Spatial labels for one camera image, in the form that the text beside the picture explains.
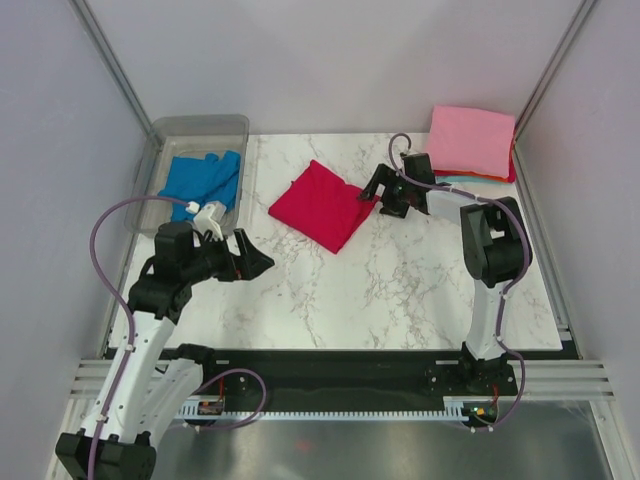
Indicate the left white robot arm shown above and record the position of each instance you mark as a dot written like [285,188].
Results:
[119,437]

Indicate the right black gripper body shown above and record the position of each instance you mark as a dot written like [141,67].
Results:
[397,202]

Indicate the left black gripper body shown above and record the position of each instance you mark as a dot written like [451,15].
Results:
[212,260]

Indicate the right aluminium frame post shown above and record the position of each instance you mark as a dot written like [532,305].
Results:
[568,39]

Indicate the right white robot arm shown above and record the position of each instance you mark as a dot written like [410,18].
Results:
[496,250]

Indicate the clear plastic bin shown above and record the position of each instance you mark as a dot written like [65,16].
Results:
[192,136]

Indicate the left aluminium frame post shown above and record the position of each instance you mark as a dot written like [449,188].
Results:
[109,58]

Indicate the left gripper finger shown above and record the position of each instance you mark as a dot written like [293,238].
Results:
[250,268]
[247,250]

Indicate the aluminium frame post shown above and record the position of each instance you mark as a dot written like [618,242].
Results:
[109,58]
[568,39]

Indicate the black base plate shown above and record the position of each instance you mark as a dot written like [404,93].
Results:
[358,380]

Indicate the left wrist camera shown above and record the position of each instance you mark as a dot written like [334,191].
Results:
[208,218]

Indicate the blue t shirt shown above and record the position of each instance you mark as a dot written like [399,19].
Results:
[214,178]

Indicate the red t shirt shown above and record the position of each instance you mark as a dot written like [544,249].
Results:
[323,207]

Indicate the teal folded t shirt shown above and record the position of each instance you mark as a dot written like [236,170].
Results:
[451,179]

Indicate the white slotted cable duct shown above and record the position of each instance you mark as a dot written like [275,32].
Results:
[196,409]

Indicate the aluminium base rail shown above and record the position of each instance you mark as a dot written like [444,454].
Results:
[545,380]

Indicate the pink folded t shirt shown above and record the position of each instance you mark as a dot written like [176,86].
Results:
[454,122]

